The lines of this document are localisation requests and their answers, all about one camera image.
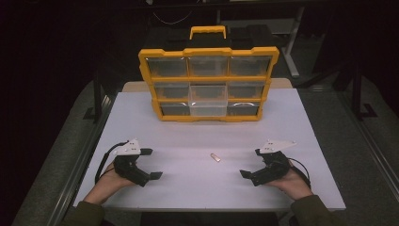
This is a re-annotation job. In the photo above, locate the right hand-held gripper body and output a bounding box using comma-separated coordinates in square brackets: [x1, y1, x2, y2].
[252, 139, 297, 187]

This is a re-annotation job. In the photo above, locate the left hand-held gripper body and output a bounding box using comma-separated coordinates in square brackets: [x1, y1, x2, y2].
[113, 138, 152, 188]

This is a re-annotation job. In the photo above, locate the clear plastic drawer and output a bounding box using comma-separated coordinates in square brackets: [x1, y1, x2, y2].
[187, 84, 229, 118]

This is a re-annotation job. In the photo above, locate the person's left hand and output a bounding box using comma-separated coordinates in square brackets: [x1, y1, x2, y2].
[93, 162, 136, 198]

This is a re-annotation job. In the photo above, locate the person's right hand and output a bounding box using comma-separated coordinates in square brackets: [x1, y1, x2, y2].
[265, 161, 313, 202]

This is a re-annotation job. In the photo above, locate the black metal stand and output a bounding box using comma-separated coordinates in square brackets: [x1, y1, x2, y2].
[82, 51, 111, 124]
[350, 53, 378, 122]

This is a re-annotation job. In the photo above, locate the white metal desk leg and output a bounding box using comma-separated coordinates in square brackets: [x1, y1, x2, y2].
[279, 6, 306, 78]

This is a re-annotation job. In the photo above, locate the yellow black drawer organizer cabinet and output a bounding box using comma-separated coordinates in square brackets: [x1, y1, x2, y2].
[137, 24, 280, 122]

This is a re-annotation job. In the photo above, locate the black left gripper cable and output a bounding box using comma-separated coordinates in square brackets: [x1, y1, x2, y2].
[94, 140, 130, 185]

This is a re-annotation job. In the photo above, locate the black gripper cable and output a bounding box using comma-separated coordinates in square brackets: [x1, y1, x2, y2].
[287, 157, 312, 190]
[94, 140, 130, 185]

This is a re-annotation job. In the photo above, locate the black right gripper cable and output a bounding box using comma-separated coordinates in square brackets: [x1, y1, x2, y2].
[287, 157, 312, 190]

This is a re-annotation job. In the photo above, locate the aluminium frame rail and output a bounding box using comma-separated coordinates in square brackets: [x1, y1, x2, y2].
[338, 89, 399, 202]
[46, 93, 118, 226]

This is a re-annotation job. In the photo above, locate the thin dark hanging cable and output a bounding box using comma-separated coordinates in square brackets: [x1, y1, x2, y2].
[152, 10, 193, 26]

